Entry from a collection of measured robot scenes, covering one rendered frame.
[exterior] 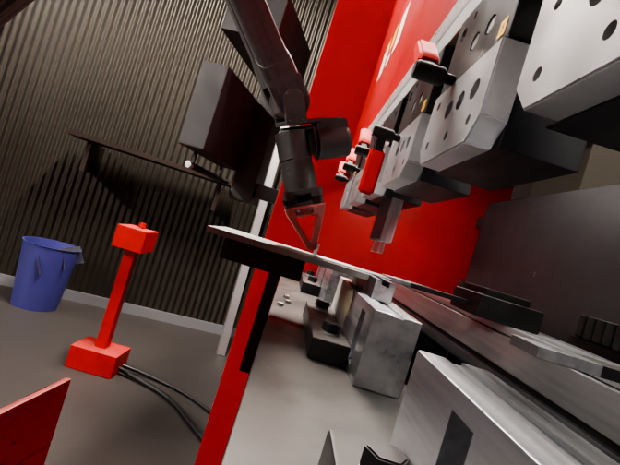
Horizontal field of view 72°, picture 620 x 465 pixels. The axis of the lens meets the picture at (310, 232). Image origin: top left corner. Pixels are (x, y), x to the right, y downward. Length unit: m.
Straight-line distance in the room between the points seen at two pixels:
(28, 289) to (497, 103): 3.30
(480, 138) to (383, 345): 0.28
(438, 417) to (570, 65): 0.21
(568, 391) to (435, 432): 0.35
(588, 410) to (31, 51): 3.95
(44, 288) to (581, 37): 3.36
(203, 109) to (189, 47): 2.08
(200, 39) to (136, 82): 0.63
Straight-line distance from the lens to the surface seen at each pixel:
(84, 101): 3.89
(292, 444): 0.36
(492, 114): 0.35
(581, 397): 0.62
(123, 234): 2.48
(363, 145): 0.85
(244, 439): 0.35
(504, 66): 0.36
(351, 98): 1.70
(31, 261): 3.42
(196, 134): 1.86
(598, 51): 0.24
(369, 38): 1.79
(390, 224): 0.73
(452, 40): 0.58
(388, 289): 0.64
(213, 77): 1.91
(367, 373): 0.54
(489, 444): 0.24
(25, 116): 3.97
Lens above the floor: 1.03
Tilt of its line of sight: 1 degrees up
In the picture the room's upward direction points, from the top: 17 degrees clockwise
